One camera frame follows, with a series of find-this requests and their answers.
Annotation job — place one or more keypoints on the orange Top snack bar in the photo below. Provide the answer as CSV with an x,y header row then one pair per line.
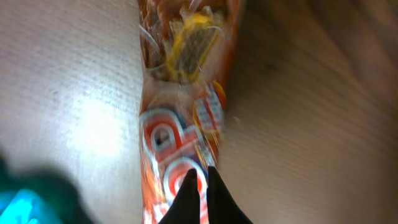
x,y
187,48

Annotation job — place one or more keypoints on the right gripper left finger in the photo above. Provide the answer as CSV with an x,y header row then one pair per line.
x,y
185,208

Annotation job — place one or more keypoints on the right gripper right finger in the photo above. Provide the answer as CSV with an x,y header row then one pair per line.
x,y
222,209

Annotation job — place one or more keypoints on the blue Listerine mouthwash bottle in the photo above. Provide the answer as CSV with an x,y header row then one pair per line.
x,y
24,206

